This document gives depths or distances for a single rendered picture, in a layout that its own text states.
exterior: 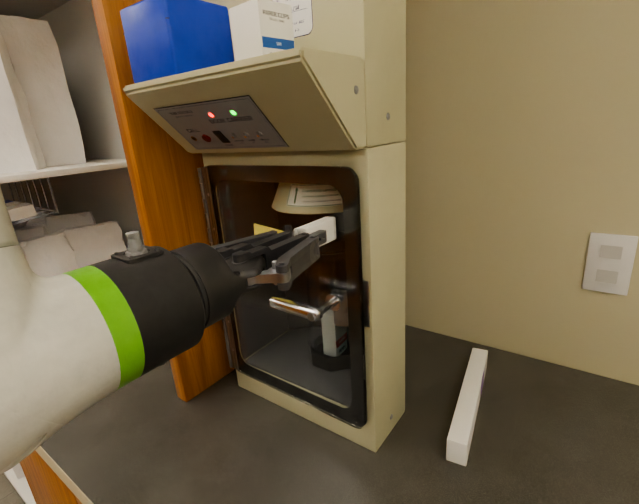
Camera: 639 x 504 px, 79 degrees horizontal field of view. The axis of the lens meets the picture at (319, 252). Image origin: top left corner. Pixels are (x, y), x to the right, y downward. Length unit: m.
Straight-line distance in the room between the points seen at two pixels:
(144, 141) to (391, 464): 0.64
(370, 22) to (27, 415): 0.47
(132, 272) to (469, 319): 0.82
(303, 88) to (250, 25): 0.10
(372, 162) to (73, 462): 0.68
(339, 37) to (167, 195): 0.39
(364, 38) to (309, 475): 0.60
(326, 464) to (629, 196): 0.68
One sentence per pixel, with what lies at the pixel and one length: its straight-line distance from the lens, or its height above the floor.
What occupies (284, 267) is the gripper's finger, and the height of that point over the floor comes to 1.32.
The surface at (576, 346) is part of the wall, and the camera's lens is 0.97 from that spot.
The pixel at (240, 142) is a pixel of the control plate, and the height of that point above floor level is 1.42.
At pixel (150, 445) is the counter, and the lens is 0.80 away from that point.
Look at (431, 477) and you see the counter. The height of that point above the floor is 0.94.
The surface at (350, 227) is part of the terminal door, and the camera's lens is 0.50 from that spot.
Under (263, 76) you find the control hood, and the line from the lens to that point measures 0.44.
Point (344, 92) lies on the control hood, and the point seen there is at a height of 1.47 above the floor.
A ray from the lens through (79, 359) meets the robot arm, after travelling 0.28.
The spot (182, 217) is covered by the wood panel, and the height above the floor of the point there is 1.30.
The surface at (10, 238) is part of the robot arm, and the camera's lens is 0.29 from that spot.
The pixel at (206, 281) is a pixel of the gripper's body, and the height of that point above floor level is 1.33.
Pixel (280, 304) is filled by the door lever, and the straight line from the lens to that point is 0.56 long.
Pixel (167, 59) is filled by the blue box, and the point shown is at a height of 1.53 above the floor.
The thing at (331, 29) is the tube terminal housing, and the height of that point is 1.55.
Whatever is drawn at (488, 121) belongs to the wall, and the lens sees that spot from 0.88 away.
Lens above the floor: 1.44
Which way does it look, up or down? 18 degrees down
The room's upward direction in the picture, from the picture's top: 4 degrees counter-clockwise
